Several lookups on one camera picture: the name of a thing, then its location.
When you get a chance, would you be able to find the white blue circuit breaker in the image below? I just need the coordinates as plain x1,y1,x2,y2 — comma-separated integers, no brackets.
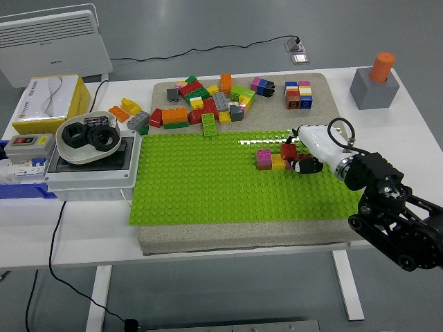
0,157,48,184

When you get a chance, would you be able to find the large red toy brick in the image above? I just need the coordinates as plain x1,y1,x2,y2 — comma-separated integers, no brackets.
186,98,219,125
178,81,204,98

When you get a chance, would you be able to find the black floor power cable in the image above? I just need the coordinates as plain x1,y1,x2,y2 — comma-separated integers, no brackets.
109,34,301,64

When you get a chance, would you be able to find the small black electronic part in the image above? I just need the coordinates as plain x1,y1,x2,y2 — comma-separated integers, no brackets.
84,116,110,128

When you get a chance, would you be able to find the blue plastic bin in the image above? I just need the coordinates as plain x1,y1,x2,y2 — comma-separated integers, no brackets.
0,140,59,201

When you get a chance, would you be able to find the red sloped toy brick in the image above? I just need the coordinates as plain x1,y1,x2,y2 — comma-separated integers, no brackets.
148,108,163,128

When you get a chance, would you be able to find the white panel heater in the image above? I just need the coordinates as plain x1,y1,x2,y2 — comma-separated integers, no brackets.
0,3,114,89

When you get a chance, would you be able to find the green studded baseplate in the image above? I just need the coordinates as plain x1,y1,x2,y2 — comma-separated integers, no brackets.
128,127,363,226

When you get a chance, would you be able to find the long dark green brick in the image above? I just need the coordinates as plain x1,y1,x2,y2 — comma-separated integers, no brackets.
184,89,210,104

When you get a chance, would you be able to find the white bowl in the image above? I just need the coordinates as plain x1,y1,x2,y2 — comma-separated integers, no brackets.
55,110,123,165

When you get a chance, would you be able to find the orange cylinder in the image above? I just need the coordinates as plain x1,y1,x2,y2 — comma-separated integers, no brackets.
368,51,396,83

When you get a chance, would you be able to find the magenta toy brick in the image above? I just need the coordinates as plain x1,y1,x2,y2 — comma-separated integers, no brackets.
256,149,273,171

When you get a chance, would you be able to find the light grey toy brick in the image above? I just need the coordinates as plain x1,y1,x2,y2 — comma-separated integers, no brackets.
212,92,229,112

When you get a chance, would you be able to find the yellow white tissue box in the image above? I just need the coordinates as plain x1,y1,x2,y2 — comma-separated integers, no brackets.
12,74,91,136

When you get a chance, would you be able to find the red square toy brick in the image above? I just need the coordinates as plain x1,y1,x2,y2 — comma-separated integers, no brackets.
280,143,298,160

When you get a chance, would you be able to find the white table leg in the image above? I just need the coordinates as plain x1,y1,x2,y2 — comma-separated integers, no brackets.
85,265,114,332
331,249,365,322

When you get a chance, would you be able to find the long light grey brick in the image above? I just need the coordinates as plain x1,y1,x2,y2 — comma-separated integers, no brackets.
126,111,151,131

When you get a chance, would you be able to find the long orange toy brick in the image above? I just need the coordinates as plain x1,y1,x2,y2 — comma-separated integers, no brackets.
161,107,189,125

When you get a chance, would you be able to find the grey push-button switch box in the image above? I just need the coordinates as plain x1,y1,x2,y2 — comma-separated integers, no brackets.
3,133,57,163

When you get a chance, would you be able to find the grey-brown foam mat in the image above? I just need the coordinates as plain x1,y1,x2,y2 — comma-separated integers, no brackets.
137,72,363,257

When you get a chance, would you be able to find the large black hex nut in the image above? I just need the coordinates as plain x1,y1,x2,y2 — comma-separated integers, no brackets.
86,127,119,152
62,123,87,149

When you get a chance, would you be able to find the grey block holder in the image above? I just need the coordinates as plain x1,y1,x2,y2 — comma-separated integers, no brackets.
349,66,401,111

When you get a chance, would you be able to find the large lime toy brick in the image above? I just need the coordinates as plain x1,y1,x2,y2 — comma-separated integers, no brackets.
230,85,256,104

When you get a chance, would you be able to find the long lime toy brick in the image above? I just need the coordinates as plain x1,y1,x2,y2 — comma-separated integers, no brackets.
201,113,219,138

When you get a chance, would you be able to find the yellow stepped toy brick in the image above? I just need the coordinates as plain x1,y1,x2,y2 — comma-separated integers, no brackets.
120,98,142,116

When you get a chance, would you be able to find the grey electrical enclosure box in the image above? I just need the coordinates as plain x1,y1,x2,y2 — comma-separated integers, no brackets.
44,129,143,202

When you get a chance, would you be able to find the open floor socket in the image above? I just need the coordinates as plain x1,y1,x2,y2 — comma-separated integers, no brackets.
284,36,306,53

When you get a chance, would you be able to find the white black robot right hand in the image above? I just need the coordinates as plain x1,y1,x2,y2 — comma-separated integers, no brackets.
285,124,349,176

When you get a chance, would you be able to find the flat orange toy brick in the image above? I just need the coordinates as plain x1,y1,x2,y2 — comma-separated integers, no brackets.
108,105,131,122

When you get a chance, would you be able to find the long black hanging cable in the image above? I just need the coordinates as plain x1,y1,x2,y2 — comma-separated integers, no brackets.
48,200,129,324

